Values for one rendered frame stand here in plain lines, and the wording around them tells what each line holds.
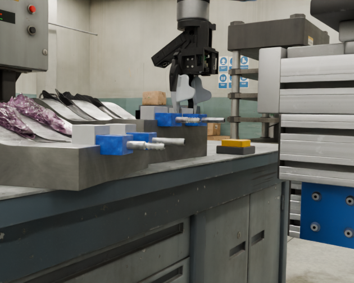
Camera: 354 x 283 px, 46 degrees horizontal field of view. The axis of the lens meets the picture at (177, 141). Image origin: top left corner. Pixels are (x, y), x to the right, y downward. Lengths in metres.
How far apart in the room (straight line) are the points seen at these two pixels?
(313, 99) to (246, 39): 4.54
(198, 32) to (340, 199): 0.52
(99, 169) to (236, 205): 0.68
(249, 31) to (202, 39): 4.16
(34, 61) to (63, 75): 7.97
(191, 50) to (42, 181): 0.50
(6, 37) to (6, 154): 1.12
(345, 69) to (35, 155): 0.41
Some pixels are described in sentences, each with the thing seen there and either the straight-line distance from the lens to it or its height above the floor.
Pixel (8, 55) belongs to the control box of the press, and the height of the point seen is 1.11.
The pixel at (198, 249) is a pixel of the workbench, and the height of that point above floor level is 0.58.
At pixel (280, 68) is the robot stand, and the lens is 0.58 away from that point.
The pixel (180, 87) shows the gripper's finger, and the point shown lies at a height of 0.96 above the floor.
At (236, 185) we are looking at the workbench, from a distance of 1.16.
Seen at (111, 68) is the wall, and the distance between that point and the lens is 9.80.
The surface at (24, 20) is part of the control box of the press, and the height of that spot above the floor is 1.25.
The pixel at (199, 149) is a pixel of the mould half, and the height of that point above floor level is 0.82.
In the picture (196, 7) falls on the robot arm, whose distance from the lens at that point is 0.96.
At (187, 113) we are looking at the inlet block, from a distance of 0.96.
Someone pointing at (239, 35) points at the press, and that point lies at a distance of 5.14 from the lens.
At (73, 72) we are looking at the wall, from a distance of 9.92.
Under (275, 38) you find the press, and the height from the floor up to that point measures 1.81.
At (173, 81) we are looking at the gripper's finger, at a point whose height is 0.98.
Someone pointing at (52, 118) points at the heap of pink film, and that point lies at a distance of 0.77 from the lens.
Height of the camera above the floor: 0.90
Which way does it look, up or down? 3 degrees down
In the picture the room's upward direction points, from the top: 1 degrees clockwise
